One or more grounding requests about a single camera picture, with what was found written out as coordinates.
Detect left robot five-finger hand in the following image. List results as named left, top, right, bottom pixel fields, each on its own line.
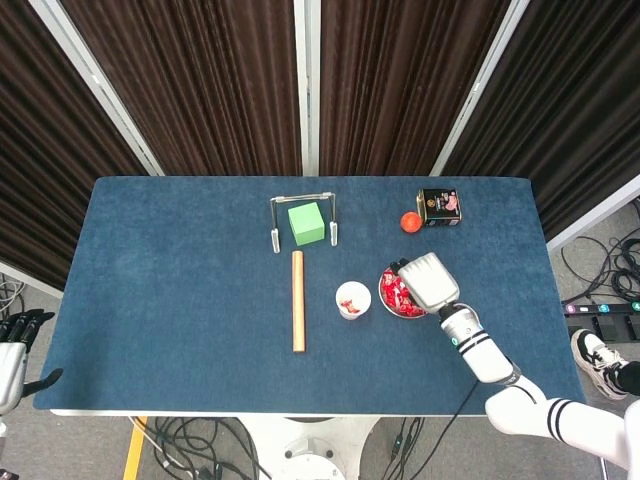
left=0, top=308, right=65, bottom=415

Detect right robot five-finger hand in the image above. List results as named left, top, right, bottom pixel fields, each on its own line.
left=388, top=251, right=460, bottom=314

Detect bowl of red candies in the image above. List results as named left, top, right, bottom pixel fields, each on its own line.
left=377, top=263, right=432, bottom=320

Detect white paper cup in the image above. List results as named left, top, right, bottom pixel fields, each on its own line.
left=335, top=280, right=373, bottom=321

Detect black luncheon meat tin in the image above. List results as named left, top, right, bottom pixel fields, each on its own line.
left=415, top=187, right=463, bottom=228

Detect wooden rod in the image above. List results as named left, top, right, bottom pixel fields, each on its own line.
left=291, top=250, right=307, bottom=354

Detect green cube block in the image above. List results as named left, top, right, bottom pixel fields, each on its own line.
left=287, top=201, right=326, bottom=247

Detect blue table cloth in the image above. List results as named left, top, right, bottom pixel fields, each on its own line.
left=32, top=175, right=587, bottom=415

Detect white black sneaker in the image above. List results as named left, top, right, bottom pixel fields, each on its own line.
left=571, top=328, right=630, bottom=401

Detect black foot pedal box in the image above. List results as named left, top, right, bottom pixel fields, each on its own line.
left=592, top=314, right=640, bottom=342

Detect dark brown pleated curtain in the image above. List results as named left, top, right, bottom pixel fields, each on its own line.
left=0, top=0, right=151, bottom=291
left=442, top=0, right=640, bottom=241
left=319, top=0, right=511, bottom=176
left=59, top=0, right=304, bottom=176

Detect black trouser leg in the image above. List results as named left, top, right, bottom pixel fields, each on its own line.
left=615, top=360, right=640, bottom=396

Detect grey floor cables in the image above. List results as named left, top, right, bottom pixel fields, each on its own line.
left=0, top=279, right=26, bottom=321

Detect white partition frame rail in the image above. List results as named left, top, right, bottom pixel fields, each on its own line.
left=546, top=173, right=640, bottom=253
left=0, top=260, right=65, bottom=300

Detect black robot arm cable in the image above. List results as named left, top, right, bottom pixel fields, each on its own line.
left=438, top=379, right=482, bottom=480

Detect metal wire stand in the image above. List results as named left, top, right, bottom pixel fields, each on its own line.
left=269, top=191, right=339, bottom=256

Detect black cable with switch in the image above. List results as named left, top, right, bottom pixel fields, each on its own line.
left=382, top=416, right=426, bottom=480

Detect black floor cable bundle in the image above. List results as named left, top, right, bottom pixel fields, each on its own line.
left=127, top=414, right=274, bottom=480
left=559, top=197, right=640, bottom=304

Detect white partition frame post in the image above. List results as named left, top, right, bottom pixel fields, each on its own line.
left=27, top=0, right=166, bottom=176
left=429, top=0, right=534, bottom=177
left=292, top=0, right=321, bottom=177

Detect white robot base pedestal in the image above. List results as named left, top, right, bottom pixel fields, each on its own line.
left=239, top=414, right=381, bottom=480

